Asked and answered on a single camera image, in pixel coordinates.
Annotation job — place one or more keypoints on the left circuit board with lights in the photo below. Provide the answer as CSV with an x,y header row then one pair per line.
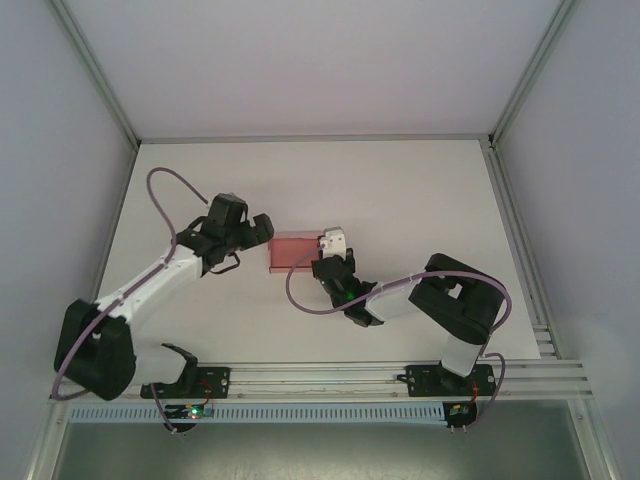
x,y
192,412

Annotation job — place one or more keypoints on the aluminium frame post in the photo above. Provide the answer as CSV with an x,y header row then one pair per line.
x,y
95,70
532,70

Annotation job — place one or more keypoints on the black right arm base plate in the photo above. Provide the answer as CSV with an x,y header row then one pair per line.
x,y
420,380

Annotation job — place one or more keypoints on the aluminium frame crossbar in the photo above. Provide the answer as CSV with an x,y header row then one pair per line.
x,y
315,138

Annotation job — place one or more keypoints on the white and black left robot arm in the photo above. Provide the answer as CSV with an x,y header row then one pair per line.
x,y
150,285

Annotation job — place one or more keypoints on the pink paper box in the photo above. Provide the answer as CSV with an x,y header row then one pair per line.
x,y
292,252

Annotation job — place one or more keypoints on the aluminium mounting rail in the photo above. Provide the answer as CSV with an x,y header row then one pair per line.
x,y
320,382

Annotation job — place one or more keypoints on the right green circuit board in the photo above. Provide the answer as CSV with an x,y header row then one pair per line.
x,y
457,412

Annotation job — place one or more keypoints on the aluminium side rail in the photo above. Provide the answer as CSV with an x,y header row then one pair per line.
x,y
515,235

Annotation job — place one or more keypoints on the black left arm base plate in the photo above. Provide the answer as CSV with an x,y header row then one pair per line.
x,y
215,382

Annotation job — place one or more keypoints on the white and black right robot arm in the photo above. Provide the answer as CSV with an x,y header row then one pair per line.
x,y
460,300

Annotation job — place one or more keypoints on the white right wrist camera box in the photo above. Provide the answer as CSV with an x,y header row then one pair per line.
x,y
334,241

